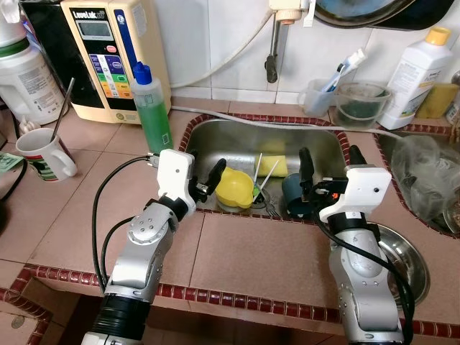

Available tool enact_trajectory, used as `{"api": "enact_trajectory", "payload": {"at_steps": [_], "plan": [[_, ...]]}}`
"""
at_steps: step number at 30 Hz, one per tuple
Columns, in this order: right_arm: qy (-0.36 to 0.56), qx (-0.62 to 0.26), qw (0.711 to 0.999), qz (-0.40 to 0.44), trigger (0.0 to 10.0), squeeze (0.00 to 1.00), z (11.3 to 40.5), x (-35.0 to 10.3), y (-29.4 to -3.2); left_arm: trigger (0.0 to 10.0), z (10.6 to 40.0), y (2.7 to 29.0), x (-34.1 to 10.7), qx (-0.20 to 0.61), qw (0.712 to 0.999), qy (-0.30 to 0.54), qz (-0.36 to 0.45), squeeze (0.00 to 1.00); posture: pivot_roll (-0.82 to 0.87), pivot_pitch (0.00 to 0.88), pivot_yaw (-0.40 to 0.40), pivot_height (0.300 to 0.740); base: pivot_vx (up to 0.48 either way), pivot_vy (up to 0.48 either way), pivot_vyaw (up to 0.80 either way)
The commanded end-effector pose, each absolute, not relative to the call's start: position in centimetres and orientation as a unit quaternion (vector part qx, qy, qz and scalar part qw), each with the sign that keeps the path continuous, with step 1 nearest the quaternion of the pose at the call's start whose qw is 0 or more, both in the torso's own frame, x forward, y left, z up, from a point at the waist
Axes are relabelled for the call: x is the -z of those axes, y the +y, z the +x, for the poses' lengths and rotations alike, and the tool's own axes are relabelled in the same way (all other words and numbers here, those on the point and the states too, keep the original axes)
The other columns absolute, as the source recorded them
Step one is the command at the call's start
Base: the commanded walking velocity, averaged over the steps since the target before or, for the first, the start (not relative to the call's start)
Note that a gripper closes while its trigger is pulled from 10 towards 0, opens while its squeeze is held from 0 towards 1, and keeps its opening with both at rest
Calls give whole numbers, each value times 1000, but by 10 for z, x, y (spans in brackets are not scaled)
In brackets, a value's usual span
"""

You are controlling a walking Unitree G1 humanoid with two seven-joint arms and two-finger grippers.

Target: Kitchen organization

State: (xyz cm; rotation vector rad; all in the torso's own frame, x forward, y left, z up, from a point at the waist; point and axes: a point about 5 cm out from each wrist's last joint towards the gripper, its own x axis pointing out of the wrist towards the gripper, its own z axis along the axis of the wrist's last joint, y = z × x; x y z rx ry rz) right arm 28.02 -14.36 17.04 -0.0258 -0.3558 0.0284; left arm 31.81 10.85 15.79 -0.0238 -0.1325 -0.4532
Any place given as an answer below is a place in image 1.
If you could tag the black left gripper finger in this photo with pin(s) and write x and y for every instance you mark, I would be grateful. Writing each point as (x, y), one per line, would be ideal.
(217, 175)

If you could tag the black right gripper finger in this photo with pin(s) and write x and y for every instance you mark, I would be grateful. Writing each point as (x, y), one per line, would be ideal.
(307, 172)
(358, 158)

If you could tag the yellow plastic bowl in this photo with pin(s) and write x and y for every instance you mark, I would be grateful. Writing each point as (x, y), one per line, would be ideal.
(233, 188)

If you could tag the green and white toothbrush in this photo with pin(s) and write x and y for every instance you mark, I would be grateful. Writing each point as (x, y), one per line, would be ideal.
(257, 180)

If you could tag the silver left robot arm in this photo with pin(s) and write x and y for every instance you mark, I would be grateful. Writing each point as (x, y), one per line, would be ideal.
(140, 251)

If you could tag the yellow kitchen sponge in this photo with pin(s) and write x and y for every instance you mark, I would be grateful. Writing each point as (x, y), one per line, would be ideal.
(274, 152)

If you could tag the steel sink with bag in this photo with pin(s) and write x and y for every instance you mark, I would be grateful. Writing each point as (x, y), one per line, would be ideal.
(384, 154)

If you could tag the stainless steel sink basin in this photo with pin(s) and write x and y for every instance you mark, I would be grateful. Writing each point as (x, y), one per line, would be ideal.
(230, 140)

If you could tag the clear round plastic container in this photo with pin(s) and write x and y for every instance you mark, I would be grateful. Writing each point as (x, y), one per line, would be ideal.
(363, 108)

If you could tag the clear plastic cup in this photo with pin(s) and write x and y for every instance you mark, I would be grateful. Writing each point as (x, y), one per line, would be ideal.
(316, 100)

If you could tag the green dish soap bottle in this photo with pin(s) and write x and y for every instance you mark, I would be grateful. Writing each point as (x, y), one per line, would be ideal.
(153, 115)

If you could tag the blue and white toothbrush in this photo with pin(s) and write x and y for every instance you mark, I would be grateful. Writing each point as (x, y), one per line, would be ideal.
(346, 68)

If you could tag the white bottle with yellow cap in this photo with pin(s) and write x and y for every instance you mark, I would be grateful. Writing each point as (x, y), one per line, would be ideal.
(413, 79)

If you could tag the yellow cleaning cloth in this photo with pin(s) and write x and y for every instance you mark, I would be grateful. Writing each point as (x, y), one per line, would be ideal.
(438, 100)

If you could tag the steel pot with rice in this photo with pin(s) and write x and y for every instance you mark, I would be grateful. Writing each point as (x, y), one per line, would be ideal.
(453, 212)

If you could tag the dark hanging pan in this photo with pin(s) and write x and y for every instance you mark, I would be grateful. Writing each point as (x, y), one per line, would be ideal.
(388, 11)

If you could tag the beige water ionizer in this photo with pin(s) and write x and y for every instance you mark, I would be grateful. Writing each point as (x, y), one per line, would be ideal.
(108, 65)

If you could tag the metal spoon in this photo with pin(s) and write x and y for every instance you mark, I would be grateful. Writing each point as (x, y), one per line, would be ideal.
(63, 108)

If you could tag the white printed mug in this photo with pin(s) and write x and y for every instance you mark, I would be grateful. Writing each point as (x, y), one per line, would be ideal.
(43, 158)

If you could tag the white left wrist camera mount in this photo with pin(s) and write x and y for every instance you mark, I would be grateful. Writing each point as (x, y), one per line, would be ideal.
(175, 176)

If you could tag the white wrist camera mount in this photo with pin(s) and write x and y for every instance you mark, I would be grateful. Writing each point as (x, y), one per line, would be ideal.
(175, 176)
(359, 190)

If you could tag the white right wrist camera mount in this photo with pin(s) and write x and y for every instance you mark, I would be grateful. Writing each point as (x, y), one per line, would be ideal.
(359, 190)

